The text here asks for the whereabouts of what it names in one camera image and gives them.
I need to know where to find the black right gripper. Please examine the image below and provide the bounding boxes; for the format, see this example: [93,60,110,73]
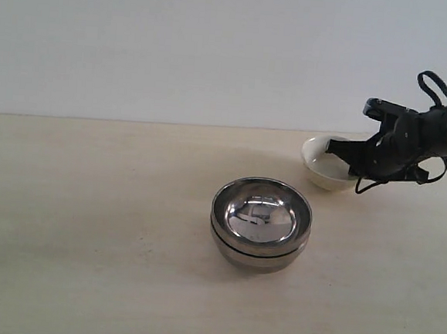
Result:
[326,108,447,185]

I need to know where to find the ribbed steel bowl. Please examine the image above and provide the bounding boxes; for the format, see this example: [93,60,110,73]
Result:
[210,177,313,257]

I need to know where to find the white ceramic bowl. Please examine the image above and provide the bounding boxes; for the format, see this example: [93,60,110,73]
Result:
[300,135,357,192]

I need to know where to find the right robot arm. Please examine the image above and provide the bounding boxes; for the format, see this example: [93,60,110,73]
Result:
[327,98,447,184]

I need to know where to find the smooth steel bowl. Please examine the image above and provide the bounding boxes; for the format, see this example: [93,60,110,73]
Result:
[210,223,310,274]

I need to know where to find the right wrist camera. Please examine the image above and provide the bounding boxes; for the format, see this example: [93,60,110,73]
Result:
[363,97,418,122]

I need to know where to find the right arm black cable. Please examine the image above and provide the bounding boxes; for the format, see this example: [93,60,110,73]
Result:
[353,66,447,201]

